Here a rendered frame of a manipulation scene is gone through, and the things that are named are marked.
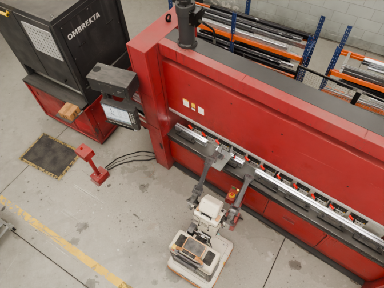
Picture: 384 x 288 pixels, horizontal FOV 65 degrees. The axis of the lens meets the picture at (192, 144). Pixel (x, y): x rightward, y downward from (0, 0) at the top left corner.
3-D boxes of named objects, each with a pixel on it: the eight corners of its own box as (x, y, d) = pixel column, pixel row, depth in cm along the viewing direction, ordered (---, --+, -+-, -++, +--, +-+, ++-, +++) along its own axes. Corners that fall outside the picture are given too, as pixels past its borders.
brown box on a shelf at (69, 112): (55, 115, 423) (51, 110, 413) (68, 103, 435) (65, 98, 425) (71, 124, 414) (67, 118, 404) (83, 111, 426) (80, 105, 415)
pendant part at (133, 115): (107, 121, 381) (99, 102, 351) (112, 114, 387) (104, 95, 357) (139, 131, 370) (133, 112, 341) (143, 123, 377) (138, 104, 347)
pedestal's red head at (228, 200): (224, 202, 377) (225, 195, 362) (230, 191, 384) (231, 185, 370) (239, 209, 371) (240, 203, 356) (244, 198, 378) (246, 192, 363)
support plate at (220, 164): (207, 164, 370) (207, 163, 369) (219, 149, 381) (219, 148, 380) (219, 171, 363) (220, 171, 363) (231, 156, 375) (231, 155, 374)
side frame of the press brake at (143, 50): (156, 162, 489) (125, 43, 298) (188, 127, 526) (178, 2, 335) (168, 170, 480) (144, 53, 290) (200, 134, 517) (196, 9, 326)
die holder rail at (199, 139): (175, 129, 415) (174, 125, 408) (178, 126, 418) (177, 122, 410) (205, 147, 398) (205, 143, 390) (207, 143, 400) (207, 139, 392)
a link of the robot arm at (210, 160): (203, 159, 303) (212, 163, 301) (208, 154, 315) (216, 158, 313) (191, 194, 323) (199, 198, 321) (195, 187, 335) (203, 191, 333)
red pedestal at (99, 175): (90, 180, 476) (70, 151, 407) (101, 168, 486) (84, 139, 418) (99, 187, 469) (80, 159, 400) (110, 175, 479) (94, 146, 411)
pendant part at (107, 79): (106, 124, 396) (84, 76, 325) (115, 111, 408) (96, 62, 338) (140, 135, 384) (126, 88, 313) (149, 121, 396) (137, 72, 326)
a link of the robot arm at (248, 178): (246, 172, 310) (255, 176, 308) (245, 172, 323) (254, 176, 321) (227, 212, 307) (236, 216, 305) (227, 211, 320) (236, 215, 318)
